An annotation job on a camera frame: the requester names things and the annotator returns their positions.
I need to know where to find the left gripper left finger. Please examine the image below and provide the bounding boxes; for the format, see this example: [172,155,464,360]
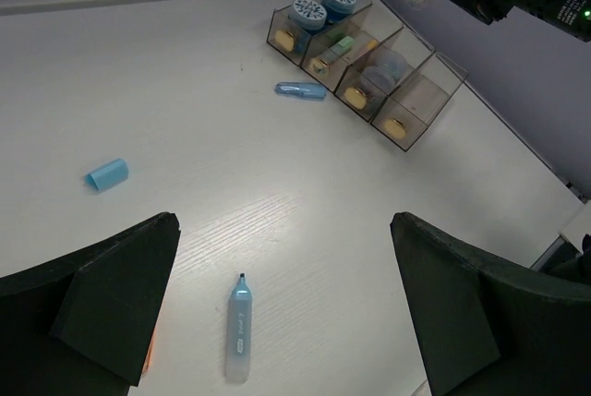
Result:
[1,212,180,395]

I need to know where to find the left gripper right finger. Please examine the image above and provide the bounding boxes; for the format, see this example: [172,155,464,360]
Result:
[391,212,590,395]

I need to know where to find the orange capped highlighter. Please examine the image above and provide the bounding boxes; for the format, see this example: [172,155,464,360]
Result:
[142,326,158,375]

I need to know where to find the blue ink jar back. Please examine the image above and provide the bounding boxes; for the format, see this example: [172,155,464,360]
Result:
[321,0,358,24]

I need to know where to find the blue ink jar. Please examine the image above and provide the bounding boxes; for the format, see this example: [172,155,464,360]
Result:
[321,0,358,24]
[288,0,328,33]

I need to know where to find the green highlighter pen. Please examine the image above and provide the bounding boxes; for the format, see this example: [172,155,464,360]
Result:
[319,36,356,65]

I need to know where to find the blue highlighter pen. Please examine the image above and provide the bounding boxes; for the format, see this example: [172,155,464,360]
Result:
[224,273,253,385]

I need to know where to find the blue capped highlighter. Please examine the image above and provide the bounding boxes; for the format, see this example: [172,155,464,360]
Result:
[274,82,328,101]

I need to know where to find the clear jar blue pins back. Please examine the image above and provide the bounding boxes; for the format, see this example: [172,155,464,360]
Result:
[375,50,409,81]

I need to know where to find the blue ink jar front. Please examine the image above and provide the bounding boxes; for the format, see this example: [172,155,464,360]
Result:
[288,0,328,33]

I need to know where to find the clear tiered organizer tray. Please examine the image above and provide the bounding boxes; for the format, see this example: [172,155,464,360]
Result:
[267,0,467,151]

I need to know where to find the light blue marker cap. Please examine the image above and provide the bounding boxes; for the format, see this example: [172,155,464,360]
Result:
[84,159,129,193]

